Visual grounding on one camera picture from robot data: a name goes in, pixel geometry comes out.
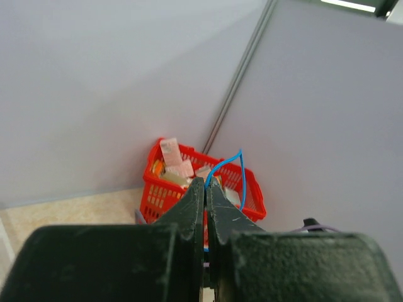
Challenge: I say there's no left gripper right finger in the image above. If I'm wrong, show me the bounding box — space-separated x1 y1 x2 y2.
206 180 402 301

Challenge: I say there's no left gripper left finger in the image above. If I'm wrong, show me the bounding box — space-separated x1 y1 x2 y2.
1 177 205 301

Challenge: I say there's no blue wire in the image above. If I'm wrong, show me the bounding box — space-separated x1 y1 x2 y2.
203 148 246 252

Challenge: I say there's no red plastic basket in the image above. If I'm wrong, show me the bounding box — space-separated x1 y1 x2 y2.
142 137 268 249

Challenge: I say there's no pink box flat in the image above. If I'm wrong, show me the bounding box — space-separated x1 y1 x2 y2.
165 159 195 178

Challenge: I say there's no pink box upright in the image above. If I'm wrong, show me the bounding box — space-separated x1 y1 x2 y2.
159 138 183 166

